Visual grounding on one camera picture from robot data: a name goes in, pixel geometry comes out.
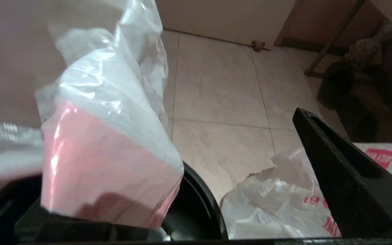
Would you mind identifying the white and red plastic bag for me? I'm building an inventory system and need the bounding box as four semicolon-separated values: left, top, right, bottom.
0;0;185;229

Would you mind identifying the pale door panel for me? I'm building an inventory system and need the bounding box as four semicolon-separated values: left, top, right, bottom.
155;0;297;50

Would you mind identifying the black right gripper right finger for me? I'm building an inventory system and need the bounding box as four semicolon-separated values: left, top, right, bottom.
292;108;392;239

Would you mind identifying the black round trash bin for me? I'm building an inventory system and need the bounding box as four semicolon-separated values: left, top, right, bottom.
0;162;229;242

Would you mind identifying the crumpled grey bag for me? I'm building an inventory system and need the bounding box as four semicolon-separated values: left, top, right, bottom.
347;20;392;71

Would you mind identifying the black slipper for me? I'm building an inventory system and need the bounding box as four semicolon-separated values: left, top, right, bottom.
318;61;356;109
338;95;379;143

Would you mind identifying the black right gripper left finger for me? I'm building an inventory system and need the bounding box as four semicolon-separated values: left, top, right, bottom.
14;199;115;241

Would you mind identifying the spare white red plastic bag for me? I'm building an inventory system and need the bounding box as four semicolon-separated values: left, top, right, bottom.
220;142;392;239

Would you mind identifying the brown door frame post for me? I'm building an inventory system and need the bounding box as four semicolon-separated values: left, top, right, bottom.
274;0;303;47

